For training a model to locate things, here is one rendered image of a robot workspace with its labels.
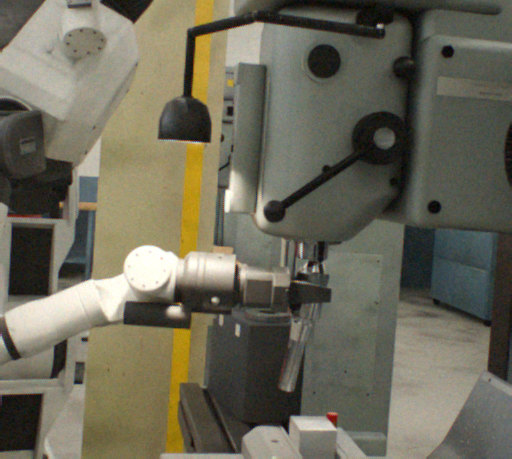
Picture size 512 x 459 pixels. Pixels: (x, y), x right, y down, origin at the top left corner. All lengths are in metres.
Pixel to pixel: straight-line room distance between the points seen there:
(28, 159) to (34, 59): 0.17
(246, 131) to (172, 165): 1.74
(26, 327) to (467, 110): 0.66
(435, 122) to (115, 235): 1.91
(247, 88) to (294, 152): 0.13
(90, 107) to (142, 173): 1.53
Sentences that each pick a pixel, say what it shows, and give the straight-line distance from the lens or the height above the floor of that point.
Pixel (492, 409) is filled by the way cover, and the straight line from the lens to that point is 1.40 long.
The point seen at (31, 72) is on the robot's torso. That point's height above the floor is 1.53.
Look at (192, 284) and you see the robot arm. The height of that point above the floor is 1.24.
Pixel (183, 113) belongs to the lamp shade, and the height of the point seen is 1.47.
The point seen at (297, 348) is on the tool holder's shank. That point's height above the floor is 1.15.
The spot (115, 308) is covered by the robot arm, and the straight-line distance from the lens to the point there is 1.19.
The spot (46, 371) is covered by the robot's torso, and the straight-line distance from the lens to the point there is 1.68.
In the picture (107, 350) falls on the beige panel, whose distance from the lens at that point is 2.92.
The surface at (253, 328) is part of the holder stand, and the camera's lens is 1.51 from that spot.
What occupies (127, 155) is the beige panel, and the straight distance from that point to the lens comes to 2.84.
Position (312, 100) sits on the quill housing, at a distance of 1.06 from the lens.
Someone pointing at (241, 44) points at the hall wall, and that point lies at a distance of 10.36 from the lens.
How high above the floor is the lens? 1.40
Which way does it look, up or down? 3 degrees down
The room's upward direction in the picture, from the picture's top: 4 degrees clockwise
